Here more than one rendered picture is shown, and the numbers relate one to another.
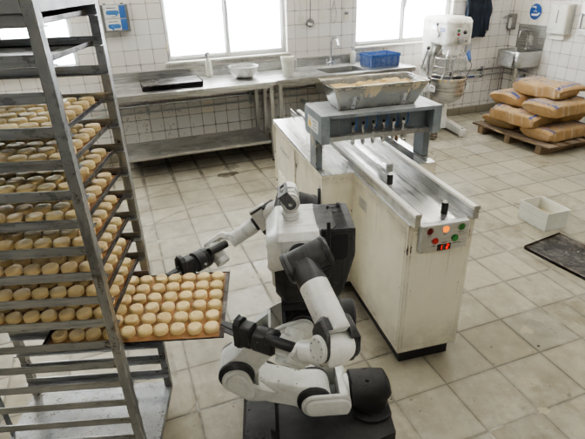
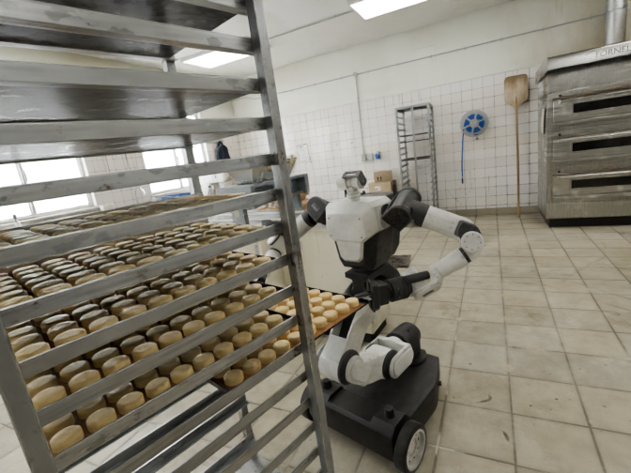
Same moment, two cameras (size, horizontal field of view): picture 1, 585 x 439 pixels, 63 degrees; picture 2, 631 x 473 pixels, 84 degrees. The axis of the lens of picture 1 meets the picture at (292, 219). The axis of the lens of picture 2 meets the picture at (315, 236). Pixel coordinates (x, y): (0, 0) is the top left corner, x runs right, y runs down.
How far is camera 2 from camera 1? 137 cm
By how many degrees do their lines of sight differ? 43
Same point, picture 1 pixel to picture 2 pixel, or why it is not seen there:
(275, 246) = (371, 211)
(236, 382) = (358, 368)
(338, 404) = (408, 354)
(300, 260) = (409, 202)
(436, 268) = not seen: hidden behind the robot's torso
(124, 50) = not seen: outside the picture
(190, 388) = not seen: hidden behind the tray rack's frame
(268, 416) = (368, 403)
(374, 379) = (410, 328)
